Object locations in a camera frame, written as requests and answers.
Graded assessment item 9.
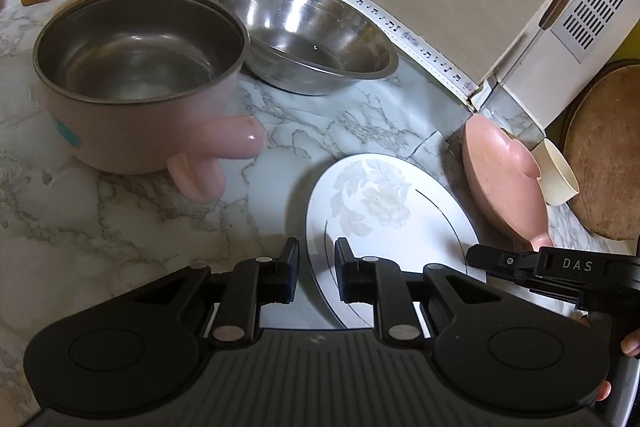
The pink bear-shaped plate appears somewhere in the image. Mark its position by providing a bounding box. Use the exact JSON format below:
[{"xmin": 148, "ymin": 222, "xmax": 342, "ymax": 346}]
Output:
[{"xmin": 462, "ymin": 114, "xmax": 553, "ymax": 251}]

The cream small bowl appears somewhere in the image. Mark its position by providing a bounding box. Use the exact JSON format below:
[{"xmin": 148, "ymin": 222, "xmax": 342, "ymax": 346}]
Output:
[{"xmin": 532, "ymin": 139, "xmax": 579, "ymax": 206}]

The white floral plate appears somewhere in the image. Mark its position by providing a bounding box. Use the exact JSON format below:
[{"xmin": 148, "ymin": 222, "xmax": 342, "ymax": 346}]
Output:
[{"xmin": 306, "ymin": 154, "xmax": 486, "ymax": 329}]

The cleaver with wooden handle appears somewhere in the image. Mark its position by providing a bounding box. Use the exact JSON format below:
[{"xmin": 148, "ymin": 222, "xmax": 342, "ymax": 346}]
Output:
[{"xmin": 538, "ymin": 0, "xmax": 570, "ymax": 30}]

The grey ventilation grille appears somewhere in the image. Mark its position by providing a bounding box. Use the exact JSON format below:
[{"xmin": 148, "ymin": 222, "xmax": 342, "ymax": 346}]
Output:
[{"xmin": 549, "ymin": 0, "xmax": 639, "ymax": 67}]

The stainless steel bowl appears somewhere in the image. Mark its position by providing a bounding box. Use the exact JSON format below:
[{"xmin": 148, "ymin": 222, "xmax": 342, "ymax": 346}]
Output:
[{"xmin": 214, "ymin": 0, "xmax": 399, "ymax": 96}]

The round wooden cutting board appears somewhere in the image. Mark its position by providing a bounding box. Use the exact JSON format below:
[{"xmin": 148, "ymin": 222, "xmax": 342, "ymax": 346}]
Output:
[{"xmin": 562, "ymin": 60, "xmax": 639, "ymax": 241}]

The person's right hand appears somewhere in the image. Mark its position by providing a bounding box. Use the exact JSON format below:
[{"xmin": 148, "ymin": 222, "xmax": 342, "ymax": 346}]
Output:
[{"xmin": 594, "ymin": 329, "xmax": 640, "ymax": 403}]

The pink steel-lined mug bowl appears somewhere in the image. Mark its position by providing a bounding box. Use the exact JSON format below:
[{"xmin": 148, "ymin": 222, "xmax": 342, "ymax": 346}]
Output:
[{"xmin": 32, "ymin": 0, "xmax": 267, "ymax": 202}]

